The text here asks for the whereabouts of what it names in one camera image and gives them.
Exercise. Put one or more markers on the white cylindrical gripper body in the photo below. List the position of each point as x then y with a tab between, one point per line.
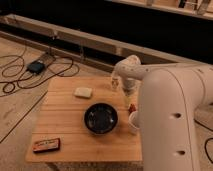
128	85

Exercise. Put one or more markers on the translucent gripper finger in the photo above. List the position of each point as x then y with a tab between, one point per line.
127	100

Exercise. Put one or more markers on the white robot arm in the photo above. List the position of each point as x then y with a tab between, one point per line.
169	95

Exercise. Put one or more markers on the white cup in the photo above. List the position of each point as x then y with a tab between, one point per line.
133	123

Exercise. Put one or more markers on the white sponge block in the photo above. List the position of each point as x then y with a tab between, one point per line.
83	92

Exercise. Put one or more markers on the wooden table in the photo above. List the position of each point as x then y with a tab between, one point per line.
62	116

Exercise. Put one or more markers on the orange black rectangular box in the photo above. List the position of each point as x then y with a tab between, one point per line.
46	145

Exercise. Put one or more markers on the dark ceramic bowl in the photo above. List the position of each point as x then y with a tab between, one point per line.
100	118

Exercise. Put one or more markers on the red pepper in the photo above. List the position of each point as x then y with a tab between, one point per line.
131	108

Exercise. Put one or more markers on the small white salt shaker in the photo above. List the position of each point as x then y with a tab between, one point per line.
114	83

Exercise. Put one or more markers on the blue power adapter box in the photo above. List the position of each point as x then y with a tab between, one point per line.
36	67

